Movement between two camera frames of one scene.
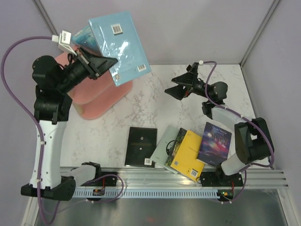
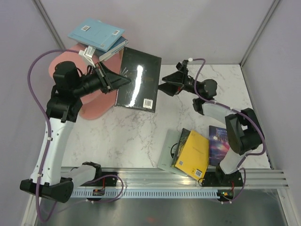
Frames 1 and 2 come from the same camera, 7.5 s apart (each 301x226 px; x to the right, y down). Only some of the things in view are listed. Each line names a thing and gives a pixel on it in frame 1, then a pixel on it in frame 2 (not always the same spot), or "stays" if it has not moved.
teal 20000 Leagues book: (85, 39) -> (102, 54)
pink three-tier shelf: (96, 97) stays
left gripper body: (76, 71) -> (89, 84)
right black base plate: (217, 179) stays
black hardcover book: (142, 142) -> (142, 92)
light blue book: (117, 37) -> (97, 34)
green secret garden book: (180, 135) -> (184, 137)
